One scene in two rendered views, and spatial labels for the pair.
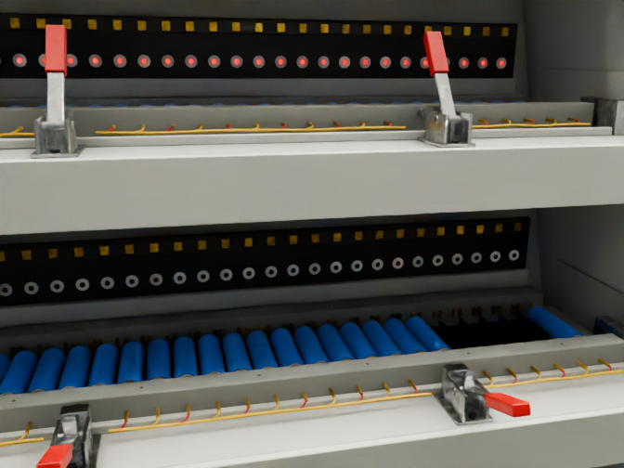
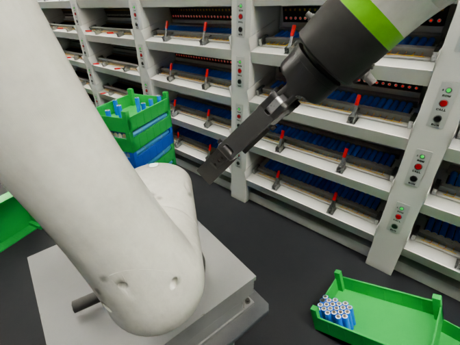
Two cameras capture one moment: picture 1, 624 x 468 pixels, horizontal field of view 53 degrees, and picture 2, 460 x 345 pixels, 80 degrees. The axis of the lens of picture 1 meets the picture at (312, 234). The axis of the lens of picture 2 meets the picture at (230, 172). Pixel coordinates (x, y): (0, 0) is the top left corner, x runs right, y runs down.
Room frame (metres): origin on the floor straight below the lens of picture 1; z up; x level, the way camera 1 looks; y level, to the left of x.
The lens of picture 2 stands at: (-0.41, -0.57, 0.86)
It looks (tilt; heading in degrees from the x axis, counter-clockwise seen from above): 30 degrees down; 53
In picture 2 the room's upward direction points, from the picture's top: straight up
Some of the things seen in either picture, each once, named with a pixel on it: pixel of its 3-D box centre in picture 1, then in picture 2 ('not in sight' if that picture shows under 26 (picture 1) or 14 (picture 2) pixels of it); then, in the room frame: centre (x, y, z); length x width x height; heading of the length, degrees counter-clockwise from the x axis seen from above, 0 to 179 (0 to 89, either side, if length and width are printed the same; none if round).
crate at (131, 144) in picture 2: not in sight; (133, 126); (-0.08, 0.56, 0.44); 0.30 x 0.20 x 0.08; 35
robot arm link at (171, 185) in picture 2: not in sight; (160, 220); (-0.28, -0.18, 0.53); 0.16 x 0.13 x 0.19; 65
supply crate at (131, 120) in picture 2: not in sight; (129, 107); (-0.08, 0.56, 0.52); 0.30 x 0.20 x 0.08; 35
